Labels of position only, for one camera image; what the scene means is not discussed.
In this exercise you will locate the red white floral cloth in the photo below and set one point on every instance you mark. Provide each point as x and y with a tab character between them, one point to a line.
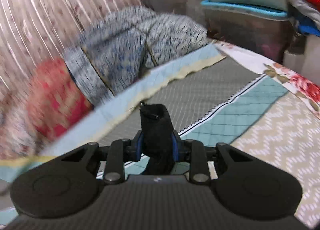
38	111

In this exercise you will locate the patchwork quilt bedspread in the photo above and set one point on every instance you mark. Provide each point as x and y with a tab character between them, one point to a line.
221	93

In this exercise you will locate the floral striped curtain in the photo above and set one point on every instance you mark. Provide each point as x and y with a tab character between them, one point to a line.
36	30

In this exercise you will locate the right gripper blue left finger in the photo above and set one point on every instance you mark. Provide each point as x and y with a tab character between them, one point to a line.
139	140

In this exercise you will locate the teal lid storage box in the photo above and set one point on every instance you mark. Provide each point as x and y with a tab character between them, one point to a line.
263	30

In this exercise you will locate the black pants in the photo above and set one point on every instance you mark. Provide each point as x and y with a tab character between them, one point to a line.
157	127

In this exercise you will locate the grey speckled blanket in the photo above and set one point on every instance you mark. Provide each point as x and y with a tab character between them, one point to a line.
114	52

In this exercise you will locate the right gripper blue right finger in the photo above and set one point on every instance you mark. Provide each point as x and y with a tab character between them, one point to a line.
175	146

